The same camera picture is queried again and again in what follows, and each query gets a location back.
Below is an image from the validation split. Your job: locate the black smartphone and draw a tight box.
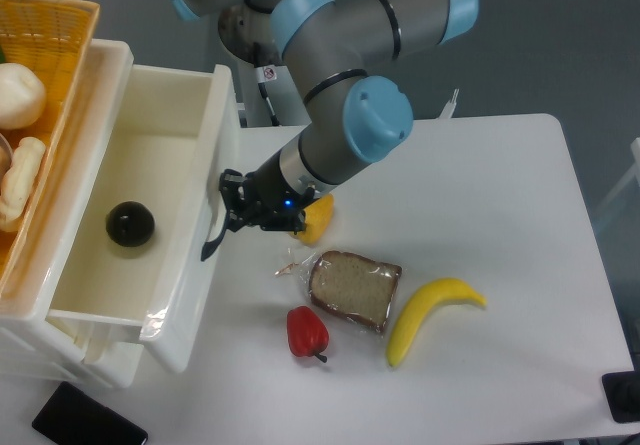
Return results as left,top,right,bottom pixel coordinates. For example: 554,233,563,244
31,382,149,445

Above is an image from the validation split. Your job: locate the dark green round fruit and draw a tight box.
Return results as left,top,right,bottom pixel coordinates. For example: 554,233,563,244
105,201,155,248

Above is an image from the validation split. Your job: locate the round white bun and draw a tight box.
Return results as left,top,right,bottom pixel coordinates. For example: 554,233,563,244
1,63,46,130

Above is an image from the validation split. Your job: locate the long white bread roll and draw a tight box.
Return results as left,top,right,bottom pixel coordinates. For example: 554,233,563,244
1,137,46,233

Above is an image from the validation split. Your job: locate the black device at edge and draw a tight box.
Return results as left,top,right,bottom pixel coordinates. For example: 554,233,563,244
601,371,639,423

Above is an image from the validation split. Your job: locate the yellow banana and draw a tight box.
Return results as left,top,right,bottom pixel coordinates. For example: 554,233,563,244
385,277,487,368

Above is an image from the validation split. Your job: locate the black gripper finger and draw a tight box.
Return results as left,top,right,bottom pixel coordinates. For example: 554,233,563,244
215,210,258,240
218,169,247,208

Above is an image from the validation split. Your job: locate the bread slice in plastic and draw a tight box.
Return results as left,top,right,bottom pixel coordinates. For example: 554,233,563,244
275,250,403,336

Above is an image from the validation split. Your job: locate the red bell pepper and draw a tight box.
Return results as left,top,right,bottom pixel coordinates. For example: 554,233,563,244
286,306,329,363

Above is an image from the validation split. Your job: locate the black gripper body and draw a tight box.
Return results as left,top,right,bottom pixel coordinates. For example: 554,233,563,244
242,171,315,233

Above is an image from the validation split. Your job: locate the yellow bell pepper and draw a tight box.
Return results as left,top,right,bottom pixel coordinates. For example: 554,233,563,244
289,194,334,246

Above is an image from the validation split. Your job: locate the orange woven basket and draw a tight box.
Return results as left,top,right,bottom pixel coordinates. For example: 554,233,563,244
1,0,100,292

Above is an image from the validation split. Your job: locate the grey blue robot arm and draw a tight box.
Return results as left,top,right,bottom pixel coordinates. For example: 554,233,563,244
172,0,479,233

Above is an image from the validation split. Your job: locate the white drawer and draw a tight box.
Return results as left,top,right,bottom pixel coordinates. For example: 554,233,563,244
48,65,239,387

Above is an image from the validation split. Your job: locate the white drawer cabinet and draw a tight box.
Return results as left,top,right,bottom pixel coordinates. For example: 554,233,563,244
1,39,133,386

